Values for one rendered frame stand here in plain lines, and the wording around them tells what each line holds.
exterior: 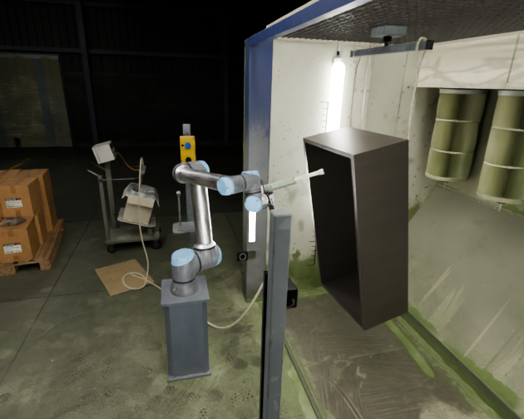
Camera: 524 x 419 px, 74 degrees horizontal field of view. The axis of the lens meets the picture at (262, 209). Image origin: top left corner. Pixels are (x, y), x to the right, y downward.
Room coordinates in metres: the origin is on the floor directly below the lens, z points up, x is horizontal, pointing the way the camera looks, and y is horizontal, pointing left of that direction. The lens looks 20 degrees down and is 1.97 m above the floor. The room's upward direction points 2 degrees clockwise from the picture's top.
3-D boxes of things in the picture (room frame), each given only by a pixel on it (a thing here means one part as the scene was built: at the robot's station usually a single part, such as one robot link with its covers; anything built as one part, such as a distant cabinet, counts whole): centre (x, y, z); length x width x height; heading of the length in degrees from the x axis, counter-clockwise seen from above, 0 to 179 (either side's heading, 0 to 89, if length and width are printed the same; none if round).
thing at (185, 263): (2.06, 0.50, 0.83); 0.17 x 0.15 x 0.18; 131
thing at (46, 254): (3.75, 2.87, 0.07); 1.20 x 0.80 x 0.14; 22
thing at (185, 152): (2.88, 0.63, 1.42); 0.12 x 0.06 x 0.26; 105
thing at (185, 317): (2.05, 0.51, 0.32); 0.31 x 0.31 x 0.64; 15
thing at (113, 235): (4.04, 1.65, 0.64); 0.73 x 0.50 x 1.27; 107
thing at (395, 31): (2.21, -0.69, 2.27); 0.14 x 0.14 x 0.05; 15
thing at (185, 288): (2.05, 0.51, 0.69); 0.19 x 0.19 x 0.10
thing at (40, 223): (3.79, 2.75, 0.33); 0.38 x 0.29 x 0.36; 24
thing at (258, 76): (2.93, 0.06, 1.14); 0.18 x 0.18 x 2.29; 15
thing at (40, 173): (4.17, 2.84, 0.69); 0.38 x 0.29 x 0.36; 20
